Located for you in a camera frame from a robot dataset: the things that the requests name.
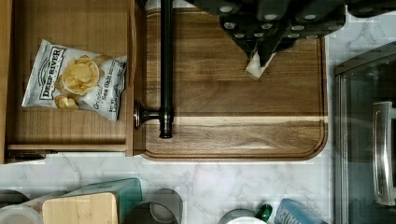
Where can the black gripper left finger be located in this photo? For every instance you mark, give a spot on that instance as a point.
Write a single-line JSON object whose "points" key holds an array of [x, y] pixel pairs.
{"points": [[238, 20]]}

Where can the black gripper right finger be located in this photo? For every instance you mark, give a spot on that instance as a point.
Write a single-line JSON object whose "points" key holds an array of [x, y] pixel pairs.
{"points": [[294, 19]]}

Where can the dark bronze drawer handle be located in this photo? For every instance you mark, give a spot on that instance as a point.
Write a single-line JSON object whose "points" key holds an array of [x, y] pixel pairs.
{"points": [[165, 114]]}

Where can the wooden drawer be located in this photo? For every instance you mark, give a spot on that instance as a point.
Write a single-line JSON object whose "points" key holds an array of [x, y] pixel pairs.
{"points": [[111, 27]]}

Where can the small white paper piece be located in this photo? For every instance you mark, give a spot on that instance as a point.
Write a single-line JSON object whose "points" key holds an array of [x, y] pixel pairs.
{"points": [[254, 67]]}

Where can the wooden cutting board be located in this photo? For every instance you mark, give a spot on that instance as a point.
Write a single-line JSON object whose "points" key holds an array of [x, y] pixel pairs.
{"points": [[222, 114]]}

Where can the stainless toaster oven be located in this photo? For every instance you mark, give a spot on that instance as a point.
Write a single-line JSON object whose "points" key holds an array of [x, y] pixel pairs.
{"points": [[365, 138]]}

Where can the Deep River chips bag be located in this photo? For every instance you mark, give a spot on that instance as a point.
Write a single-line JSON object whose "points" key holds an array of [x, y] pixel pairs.
{"points": [[67, 78]]}

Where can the blue carton box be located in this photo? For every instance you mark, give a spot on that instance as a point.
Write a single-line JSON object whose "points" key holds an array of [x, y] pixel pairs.
{"points": [[291, 212]]}

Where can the grey metal cup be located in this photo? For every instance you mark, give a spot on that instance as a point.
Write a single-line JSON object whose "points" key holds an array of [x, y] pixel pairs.
{"points": [[165, 206]]}

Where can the light wooden block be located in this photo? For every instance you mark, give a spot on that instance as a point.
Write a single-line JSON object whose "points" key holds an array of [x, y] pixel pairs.
{"points": [[97, 208]]}

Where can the clear plastic container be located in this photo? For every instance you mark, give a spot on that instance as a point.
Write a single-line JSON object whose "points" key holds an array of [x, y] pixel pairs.
{"points": [[29, 212]]}

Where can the dark round container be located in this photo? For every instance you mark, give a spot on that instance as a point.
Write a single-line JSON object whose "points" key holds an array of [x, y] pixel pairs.
{"points": [[11, 197]]}

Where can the green handled white mug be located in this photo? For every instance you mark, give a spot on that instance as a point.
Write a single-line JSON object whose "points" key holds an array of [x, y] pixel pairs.
{"points": [[244, 216]]}

